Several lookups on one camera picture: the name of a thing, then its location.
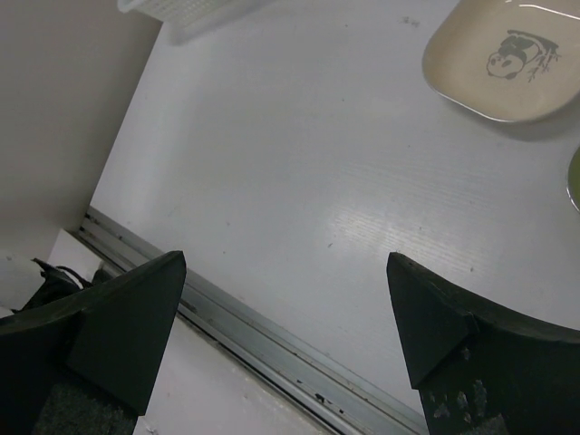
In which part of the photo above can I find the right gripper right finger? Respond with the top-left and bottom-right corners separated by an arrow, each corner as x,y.
386,252 -> 579,434

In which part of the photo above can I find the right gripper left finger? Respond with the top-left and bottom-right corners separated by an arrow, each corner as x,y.
1,251 -> 186,434

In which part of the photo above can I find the cream panda plate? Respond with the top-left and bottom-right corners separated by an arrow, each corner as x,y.
421,1 -> 579,123

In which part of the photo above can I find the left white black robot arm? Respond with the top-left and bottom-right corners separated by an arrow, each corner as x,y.
1,252 -> 112,318

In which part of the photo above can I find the white perforated plastic bin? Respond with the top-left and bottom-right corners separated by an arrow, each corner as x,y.
116,0 -> 245,46

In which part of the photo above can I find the green panda plate right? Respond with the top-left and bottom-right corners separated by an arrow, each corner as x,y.
566,148 -> 580,211

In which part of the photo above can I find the aluminium rail frame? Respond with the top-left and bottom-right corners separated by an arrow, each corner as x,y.
78,205 -> 427,434

